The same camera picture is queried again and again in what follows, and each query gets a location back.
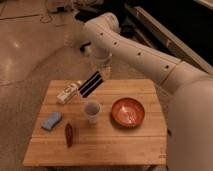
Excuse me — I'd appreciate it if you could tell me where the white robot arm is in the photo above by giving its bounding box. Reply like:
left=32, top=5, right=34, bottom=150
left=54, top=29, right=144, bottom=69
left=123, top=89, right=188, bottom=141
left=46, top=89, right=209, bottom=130
left=84, top=12, right=213, bottom=171

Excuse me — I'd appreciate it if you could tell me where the black office chair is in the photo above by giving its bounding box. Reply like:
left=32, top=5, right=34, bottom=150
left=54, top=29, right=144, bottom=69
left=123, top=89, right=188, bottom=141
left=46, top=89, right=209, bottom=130
left=74, top=0, right=128, bottom=52

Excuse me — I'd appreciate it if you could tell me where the blue sponge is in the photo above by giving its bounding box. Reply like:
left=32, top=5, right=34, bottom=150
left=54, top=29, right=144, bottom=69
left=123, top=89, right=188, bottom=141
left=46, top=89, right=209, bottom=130
left=41, top=112, right=62, bottom=131

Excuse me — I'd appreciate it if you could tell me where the white plastic bottle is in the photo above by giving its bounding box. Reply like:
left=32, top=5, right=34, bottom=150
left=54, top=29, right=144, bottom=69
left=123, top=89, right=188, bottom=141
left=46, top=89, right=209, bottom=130
left=57, top=81, right=82, bottom=104

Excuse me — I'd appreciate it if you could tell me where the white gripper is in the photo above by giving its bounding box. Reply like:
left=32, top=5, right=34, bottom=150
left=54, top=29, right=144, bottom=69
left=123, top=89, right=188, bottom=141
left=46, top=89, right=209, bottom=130
left=91, top=57, right=111, bottom=80

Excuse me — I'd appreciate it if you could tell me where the red chili pepper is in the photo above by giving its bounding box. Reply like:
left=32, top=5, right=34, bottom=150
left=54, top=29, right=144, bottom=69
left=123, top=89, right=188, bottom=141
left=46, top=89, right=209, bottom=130
left=65, top=122, right=73, bottom=148

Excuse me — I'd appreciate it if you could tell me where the long grey wall rail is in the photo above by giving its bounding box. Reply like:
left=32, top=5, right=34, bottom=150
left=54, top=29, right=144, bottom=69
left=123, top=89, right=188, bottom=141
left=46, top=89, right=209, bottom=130
left=125, top=5, right=213, bottom=75

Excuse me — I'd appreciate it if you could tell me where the wooden table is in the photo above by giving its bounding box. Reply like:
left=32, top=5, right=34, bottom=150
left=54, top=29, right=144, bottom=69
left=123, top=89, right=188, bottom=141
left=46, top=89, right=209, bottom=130
left=23, top=79, right=167, bottom=166

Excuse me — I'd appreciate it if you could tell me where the orange bowl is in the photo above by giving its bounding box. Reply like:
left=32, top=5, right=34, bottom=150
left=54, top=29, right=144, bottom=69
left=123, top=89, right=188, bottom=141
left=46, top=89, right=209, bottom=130
left=111, top=97, right=145, bottom=128

